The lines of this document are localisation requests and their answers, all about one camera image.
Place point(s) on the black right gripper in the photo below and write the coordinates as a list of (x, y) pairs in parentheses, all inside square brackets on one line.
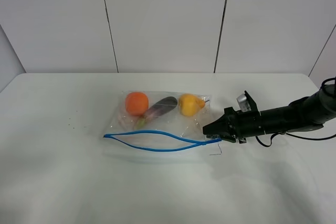
[(237, 125)]

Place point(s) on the clear plastic zipper bag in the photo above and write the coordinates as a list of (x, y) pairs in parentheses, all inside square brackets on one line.
[(171, 132)]

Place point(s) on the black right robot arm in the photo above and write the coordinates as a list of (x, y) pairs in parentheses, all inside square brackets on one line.
[(303, 115)]

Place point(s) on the yellow pear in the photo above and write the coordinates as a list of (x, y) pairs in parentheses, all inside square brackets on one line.
[(190, 104)]

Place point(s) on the purple eggplant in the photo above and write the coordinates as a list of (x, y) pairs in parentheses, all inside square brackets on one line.
[(158, 109)]

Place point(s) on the orange fruit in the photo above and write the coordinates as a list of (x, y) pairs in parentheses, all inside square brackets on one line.
[(136, 103)]

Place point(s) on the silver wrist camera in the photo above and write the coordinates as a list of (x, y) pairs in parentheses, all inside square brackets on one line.
[(243, 103)]

